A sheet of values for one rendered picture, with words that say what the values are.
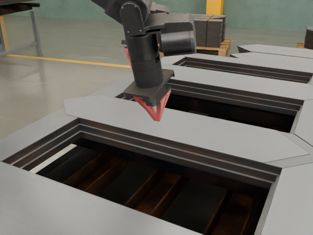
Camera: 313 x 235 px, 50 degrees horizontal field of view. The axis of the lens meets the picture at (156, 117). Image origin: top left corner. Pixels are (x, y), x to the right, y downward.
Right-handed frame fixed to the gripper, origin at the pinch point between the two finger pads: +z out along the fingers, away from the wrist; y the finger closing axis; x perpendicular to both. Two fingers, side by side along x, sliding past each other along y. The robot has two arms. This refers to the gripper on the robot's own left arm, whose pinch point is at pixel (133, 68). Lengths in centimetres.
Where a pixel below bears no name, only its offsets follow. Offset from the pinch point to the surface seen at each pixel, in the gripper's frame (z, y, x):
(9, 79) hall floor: 55, 201, 268
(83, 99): 11.0, -13.2, 10.6
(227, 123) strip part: 10.0, -12.0, -36.2
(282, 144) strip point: 11, -18, -51
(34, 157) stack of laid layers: 21.2, -41.8, 4.0
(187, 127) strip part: 11.6, -18.4, -27.1
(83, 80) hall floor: 46, 231, 182
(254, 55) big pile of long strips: -8, 74, -29
